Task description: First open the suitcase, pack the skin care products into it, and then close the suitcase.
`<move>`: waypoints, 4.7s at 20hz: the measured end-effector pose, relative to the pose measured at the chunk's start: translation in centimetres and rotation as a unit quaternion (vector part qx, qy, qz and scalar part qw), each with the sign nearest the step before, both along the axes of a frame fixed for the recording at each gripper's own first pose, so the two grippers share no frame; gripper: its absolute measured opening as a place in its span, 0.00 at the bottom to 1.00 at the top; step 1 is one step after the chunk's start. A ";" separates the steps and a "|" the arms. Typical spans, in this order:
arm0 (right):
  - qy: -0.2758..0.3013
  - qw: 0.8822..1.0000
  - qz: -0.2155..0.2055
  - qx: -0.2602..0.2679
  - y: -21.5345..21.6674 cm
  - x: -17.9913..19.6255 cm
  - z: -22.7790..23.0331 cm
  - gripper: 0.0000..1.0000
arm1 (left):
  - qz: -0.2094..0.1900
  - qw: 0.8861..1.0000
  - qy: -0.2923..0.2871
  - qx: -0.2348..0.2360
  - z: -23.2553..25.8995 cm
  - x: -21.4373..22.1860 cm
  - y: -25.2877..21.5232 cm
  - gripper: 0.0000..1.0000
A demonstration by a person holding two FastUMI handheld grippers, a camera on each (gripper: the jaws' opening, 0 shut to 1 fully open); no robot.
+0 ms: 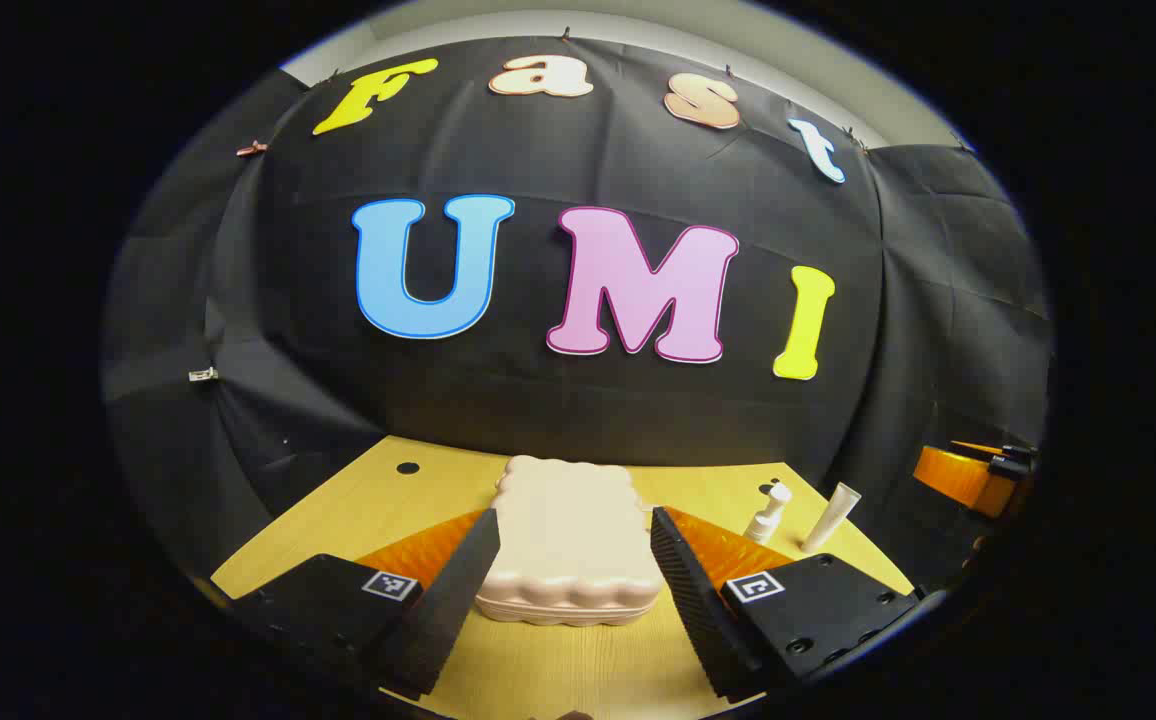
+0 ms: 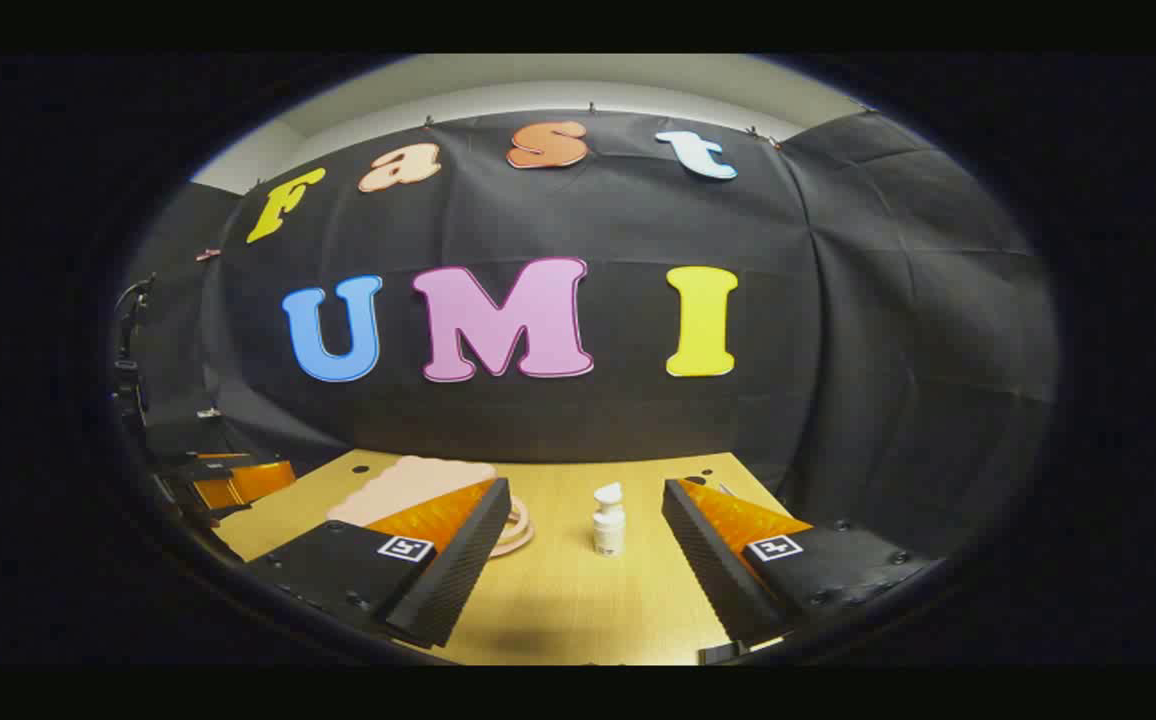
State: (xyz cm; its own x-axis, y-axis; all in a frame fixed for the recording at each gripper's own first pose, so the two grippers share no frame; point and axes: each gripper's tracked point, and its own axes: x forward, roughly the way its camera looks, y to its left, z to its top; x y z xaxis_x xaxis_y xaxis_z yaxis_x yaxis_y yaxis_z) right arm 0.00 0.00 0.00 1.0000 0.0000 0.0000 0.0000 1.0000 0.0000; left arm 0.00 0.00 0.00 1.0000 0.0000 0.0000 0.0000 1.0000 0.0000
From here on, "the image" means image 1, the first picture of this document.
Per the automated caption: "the black backdrop cloth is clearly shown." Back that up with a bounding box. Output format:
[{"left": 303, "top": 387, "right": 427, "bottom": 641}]
[{"left": 103, "top": 35, "right": 1054, "bottom": 591}]

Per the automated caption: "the white pump bottle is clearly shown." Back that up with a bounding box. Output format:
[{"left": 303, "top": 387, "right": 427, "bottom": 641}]
[{"left": 744, "top": 482, "right": 794, "bottom": 546}]

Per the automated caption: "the pale pink suitcase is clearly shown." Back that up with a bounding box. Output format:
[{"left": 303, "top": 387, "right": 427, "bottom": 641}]
[{"left": 475, "top": 455, "right": 661, "bottom": 628}]

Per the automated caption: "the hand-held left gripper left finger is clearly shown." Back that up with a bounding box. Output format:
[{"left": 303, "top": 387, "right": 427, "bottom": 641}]
[{"left": 213, "top": 508, "right": 502, "bottom": 701}]

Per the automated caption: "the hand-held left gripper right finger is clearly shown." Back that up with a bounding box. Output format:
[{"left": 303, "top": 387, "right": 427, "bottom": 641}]
[{"left": 650, "top": 505, "right": 921, "bottom": 704}]

